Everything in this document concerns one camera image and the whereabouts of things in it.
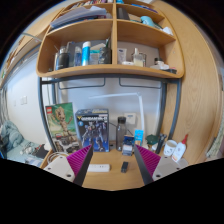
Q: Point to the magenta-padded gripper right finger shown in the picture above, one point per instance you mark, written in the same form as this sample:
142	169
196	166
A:
166	165

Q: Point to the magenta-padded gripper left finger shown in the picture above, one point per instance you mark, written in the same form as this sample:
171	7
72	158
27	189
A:
58	165

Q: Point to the black charger block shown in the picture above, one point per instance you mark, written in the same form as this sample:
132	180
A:
124	166

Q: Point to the white mug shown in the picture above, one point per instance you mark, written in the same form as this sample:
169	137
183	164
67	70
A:
170	148

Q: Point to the white squeeze bottle red cap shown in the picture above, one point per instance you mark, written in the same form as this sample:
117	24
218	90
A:
179	151

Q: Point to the black handheld tool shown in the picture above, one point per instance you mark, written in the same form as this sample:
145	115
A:
160	143

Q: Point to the dark green round object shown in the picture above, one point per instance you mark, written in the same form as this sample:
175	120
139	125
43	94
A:
151	138

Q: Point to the green tree figure toy box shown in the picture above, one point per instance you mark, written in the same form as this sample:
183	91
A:
61	126

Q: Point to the bed with checked sheet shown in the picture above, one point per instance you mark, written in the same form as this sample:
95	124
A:
20	151

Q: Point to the light blue card package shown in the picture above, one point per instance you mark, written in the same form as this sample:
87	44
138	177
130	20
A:
138	135

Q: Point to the white power strip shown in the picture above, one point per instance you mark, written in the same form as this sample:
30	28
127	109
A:
99	167

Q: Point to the small blue carton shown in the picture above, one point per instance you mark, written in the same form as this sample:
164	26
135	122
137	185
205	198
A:
128	146

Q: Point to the blue robot model kit box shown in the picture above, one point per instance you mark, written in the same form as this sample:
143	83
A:
92	130

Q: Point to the clear grey drink bottle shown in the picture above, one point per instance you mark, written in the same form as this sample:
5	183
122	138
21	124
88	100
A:
121	136

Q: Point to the teal crumpled blanket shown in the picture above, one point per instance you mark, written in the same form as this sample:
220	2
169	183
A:
11	133

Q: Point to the white desk lamp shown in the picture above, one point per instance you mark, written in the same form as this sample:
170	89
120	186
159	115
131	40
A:
116	96

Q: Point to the wooden shelf unit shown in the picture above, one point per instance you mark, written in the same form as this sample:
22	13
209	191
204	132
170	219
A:
113	70

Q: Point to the white wall socket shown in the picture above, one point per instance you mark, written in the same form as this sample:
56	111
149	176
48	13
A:
130	119

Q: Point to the grey metal frame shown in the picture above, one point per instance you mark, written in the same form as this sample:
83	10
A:
40	106

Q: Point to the white wall switch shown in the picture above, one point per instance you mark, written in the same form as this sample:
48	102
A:
23	100

